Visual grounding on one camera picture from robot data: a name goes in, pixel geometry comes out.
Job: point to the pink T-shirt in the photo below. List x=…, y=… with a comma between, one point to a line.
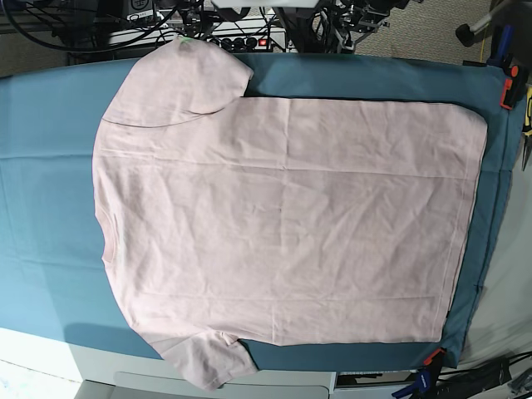
x=285, y=221

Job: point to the white power strip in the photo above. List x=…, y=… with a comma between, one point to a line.
x=249, y=35

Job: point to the teal table cloth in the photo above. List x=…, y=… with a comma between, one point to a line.
x=53, y=283

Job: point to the orange black clamp lower right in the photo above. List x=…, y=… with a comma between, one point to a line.
x=436, y=356

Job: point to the orange black clamp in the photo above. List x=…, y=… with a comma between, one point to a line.
x=516, y=78
x=436, y=356

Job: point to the black caster wheel leg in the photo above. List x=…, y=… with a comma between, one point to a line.
x=466, y=33

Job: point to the black pliers right edge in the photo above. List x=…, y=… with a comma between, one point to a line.
x=527, y=148

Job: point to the orange black clamp upper right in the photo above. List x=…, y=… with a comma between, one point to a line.
x=516, y=78

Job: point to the blue clamp top right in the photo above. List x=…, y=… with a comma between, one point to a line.
x=500, y=45

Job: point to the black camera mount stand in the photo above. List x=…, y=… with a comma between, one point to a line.
x=298, y=25

